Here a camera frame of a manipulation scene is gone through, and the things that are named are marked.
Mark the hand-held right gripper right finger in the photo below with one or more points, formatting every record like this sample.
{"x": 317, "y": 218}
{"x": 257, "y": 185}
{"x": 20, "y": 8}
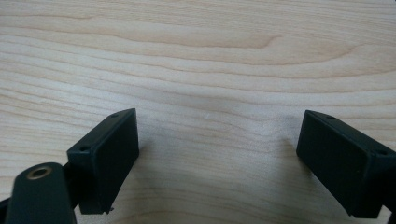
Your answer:
{"x": 339, "y": 155}

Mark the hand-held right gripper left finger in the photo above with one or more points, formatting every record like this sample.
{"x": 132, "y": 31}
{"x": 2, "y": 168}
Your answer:
{"x": 104, "y": 161}

